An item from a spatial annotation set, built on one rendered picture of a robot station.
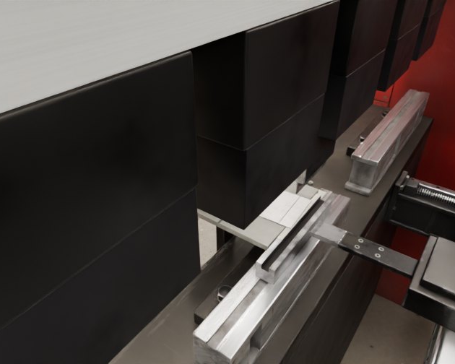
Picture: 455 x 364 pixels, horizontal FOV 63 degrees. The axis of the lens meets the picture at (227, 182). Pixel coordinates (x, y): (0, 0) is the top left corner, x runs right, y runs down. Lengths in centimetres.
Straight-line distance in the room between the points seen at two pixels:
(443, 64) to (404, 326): 106
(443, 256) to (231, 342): 30
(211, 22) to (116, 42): 6
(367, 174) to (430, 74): 54
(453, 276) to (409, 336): 128
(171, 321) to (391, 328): 130
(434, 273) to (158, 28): 45
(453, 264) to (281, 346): 26
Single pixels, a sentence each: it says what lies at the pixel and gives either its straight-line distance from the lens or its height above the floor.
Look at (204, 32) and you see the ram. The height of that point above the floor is 135.
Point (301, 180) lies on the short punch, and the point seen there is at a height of 110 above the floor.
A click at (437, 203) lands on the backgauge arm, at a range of 103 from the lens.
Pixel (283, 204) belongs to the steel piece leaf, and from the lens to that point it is 64.
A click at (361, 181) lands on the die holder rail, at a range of 93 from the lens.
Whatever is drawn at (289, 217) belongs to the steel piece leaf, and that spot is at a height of 100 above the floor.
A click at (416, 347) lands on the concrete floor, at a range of 180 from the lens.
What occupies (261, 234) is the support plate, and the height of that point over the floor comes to 100.
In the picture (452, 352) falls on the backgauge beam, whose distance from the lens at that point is 54.
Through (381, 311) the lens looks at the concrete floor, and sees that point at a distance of 186.
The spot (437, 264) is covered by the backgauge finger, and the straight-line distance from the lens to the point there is 56.
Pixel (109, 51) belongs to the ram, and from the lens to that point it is 17.
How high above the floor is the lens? 139
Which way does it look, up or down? 35 degrees down
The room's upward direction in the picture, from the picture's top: straight up
